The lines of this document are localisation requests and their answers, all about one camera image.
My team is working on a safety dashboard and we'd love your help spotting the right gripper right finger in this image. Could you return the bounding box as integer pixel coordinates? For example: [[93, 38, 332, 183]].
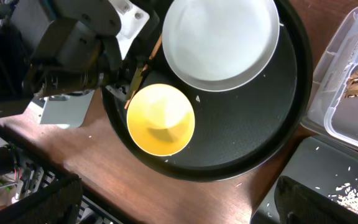
[[274, 175, 358, 224]]

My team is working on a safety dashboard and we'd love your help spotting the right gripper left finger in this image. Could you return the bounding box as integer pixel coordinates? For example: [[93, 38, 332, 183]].
[[0, 174, 83, 224]]

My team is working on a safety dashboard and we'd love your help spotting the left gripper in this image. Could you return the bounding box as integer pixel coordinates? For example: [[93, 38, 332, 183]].
[[9, 0, 160, 100]]

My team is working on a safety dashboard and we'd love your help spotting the wooden chopstick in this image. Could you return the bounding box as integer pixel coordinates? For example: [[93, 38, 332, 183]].
[[124, 34, 162, 110]]

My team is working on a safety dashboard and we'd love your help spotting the yellow bowl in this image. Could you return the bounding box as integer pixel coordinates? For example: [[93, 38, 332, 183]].
[[127, 83, 195, 157]]

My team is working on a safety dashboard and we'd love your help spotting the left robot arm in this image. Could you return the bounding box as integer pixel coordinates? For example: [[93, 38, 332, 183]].
[[0, 0, 160, 118]]

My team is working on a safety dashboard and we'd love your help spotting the black rectangular tray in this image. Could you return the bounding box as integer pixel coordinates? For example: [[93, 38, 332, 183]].
[[250, 136, 358, 223]]

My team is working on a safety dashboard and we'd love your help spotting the round black tray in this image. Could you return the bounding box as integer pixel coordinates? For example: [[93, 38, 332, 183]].
[[101, 0, 313, 182]]

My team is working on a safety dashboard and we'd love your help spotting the clear plastic bin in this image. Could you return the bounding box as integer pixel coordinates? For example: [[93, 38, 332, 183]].
[[301, 6, 358, 150]]

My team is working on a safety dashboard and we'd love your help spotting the grey round plate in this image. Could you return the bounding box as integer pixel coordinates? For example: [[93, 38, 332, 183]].
[[162, 0, 280, 92]]

